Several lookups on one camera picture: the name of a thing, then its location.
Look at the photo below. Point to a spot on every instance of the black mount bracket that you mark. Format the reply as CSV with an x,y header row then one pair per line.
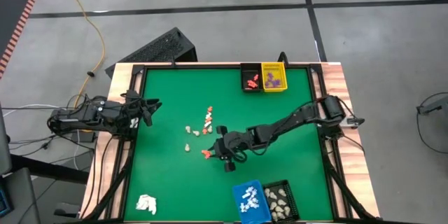
x,y
283,57

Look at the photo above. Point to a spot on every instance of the black plastic basket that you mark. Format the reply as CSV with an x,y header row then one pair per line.
x,y
294,199
246,70

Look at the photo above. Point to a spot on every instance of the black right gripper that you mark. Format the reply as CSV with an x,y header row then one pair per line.
x,y
231,145

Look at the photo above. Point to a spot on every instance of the dark grey chair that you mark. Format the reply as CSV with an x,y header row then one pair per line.
x,y
17,196

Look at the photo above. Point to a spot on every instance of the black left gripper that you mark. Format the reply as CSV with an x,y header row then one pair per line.
x,y
134,110

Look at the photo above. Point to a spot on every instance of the green table mat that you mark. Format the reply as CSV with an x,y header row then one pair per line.
x,y
168,182

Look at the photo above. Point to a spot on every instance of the yellow plastic basket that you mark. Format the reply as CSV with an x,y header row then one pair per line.
x,y
283,68

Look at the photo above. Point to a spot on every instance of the black mat orange striped edge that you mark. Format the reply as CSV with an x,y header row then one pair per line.
x,y
10,17

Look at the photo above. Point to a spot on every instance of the crumpled white paper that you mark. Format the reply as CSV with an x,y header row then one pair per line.
x,y
147,203

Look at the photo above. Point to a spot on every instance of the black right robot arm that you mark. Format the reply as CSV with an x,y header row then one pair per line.
x,y
290,120

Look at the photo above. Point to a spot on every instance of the black floor beam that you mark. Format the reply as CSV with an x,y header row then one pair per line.
x,y
49,169

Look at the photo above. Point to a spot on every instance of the blue plastic basket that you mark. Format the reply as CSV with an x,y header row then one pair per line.
x,y
260,213

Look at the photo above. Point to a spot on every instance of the beige plastic skull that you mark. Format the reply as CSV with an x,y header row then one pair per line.
x,y
281,192
287,211
210,129
274,216
196,133
187,147
281,202
280,217
273,204
278,209
188,129
273,197
268,192

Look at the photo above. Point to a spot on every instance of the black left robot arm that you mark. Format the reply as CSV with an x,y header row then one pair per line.
x,y
87,115

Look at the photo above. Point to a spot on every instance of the grey power adapter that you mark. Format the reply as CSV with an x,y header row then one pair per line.
x,y
82,136

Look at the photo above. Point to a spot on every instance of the black perforated equipment case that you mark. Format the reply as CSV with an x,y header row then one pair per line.
x,y
157,49

